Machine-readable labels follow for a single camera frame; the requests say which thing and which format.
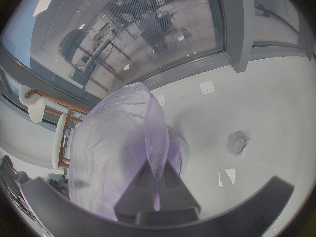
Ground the white cushioned wooden chair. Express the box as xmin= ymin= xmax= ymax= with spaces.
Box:
xmin=19 ymin=85 xmax=91 ymax=176

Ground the purple plastic bag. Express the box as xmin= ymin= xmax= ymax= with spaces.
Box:
xmin=68 ymin=82 xmax=184 ymax=220

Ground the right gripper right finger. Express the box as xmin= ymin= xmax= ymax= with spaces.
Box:
xmin=160 ymin=160 xmax=201 ymax=214

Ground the window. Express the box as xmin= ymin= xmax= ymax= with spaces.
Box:
xmin=0 ymin=0 xmax=316 ymax=123

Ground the white trash bin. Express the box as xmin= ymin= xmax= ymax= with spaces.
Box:
xmin=166 ymin=124 xmax=190 ymax=180

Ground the crumpled white paper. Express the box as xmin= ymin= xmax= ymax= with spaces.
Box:
xmin=227 ymin=131 xmax=250 ymax=160

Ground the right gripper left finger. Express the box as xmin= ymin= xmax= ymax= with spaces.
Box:
xmin=114 ymin=160 xmax=158 ymax=222

